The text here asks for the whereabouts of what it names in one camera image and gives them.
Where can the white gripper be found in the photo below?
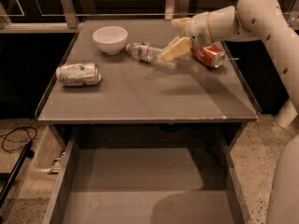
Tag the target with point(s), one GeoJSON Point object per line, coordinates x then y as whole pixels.
{"type": "Point", "coordinates": [198, 29]}

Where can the metal rail bracket left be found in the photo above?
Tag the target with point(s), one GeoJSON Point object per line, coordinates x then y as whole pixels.
{"type": "Point", "coordinates": [70, 14]}

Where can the white ceramic bowl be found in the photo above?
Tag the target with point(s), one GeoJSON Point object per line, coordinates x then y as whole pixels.
{"type": "Point", "coordinates": [110, 39]}

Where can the grey cabinet with top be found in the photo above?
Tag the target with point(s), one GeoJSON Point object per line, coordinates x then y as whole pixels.
{"type": "Point", "coordinates": [132, 92]}

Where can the metal rail bracket centre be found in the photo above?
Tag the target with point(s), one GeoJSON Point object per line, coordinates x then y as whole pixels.
{"type": "Point", "coordinates": [176, 9]}

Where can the metal rail bracket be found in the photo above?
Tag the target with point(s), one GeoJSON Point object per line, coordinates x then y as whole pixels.
{"type": "Point", "coordinates": [176, 9]}
{"type": "Point", "coordinates": [70, 14]}

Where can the grey open top drawer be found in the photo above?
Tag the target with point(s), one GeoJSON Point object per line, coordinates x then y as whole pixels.
{"type": "Point", "coordinates": [144, 175]}

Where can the red soda can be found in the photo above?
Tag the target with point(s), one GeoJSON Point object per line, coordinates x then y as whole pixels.
{"type": "Point", "coordinates": [211, 56]}

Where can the clear plastic water bottle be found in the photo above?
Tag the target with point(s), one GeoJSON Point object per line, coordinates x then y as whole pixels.
{"type": "Point", "coordinates": [148, 53]}

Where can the white post on floor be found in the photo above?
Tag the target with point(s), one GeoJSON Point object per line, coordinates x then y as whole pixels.
{"type": "Point", "coordinates": [286, 115]}

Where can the silver green soda can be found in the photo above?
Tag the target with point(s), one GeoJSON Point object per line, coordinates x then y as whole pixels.
{"type": "Point", "coordinates": [78, 74]}

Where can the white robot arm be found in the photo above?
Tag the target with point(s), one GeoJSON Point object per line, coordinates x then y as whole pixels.
{"type": "Point", "coordinates": [263, 19]}

